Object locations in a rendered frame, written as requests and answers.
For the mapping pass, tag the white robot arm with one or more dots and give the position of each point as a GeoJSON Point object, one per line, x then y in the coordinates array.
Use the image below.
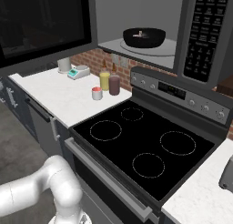
{"type": "Point", "coordinates": [57, 185]}

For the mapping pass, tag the dark narrow cupboard door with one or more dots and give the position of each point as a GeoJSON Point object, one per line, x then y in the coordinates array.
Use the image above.
{"type": "Point", "coordinates": [64, 139]}

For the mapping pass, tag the black bowl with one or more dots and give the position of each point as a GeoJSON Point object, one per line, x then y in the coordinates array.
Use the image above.
{"type": "Point", "coordinates": [144, 39]}

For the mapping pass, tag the pale garlic bulb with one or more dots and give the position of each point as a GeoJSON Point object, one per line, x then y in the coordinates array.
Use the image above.
{"type": "Point", "coordinates": [138, 34]}

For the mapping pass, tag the grey microwave turntable plate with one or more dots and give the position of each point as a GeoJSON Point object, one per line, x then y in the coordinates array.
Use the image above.
{"type": "Point", "coordinates": [168, 50]}

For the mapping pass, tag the microwave door with dark window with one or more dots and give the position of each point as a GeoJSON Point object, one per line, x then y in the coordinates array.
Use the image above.
{"type": "Point", "coordinates": [42, 21]}

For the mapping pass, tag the grey microwave oven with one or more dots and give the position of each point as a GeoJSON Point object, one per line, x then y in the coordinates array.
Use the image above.
{"type": "Point", "coordinates": [209, 30]}

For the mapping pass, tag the dark red squeeze bottle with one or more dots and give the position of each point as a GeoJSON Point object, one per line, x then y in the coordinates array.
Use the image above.
{"type": "Point", "coordinates": [114, 85]}

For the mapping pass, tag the white cup with red top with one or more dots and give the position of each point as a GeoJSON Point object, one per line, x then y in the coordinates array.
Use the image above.
{"type": "Point", "coordinates": [97, 94]}

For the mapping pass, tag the yellow squeeze bottle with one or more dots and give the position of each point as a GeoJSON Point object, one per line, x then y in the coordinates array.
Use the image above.
{"type": "Point", "coordinates": [104, 80]}

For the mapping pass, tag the grey stove knob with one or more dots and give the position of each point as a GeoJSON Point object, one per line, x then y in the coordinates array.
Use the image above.
{"type": "Point", "coordinates": [142, 81]}
{"type": "Point", "coordinates": [206, 107]}
{"type": "Point", "coordinates": [191, 102]}
{"type": "Point", "coordinates": [220, 114]}
{"type": "Point", "coordinates": [133, 79]}
{"type": "Point", "coordinates": [152, 86]}

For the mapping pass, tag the black and grey stove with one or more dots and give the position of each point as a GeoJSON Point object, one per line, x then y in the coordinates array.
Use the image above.
{"type": "Point", "coordinates": [145, 142]}

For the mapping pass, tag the white and teal kitchen scale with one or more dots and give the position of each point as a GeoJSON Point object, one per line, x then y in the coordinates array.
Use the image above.
{"type": "Point", "coordinates": [79, 72]}

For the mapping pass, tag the white canister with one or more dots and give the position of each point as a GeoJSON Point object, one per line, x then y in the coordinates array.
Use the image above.
{"type": "Point", "coordinates": [64, 65]}

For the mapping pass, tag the grey dishwasher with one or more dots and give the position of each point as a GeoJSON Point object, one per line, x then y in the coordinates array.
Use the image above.
{"type": "Point", "coordinates": [41, 130]}

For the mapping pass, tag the dark cupboard run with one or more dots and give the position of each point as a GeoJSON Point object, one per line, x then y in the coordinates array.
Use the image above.
{"type": "Point", "coordinates": [16, 109]}

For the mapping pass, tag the grey rounded appliance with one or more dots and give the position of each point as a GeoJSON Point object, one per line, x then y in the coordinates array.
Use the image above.
{"type": "Point", "coordinates": [227, 174]}

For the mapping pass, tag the grey wall outlet plate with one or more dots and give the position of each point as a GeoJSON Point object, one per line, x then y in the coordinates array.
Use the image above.
{"type": "Point", "coordinates": [120, 60]}

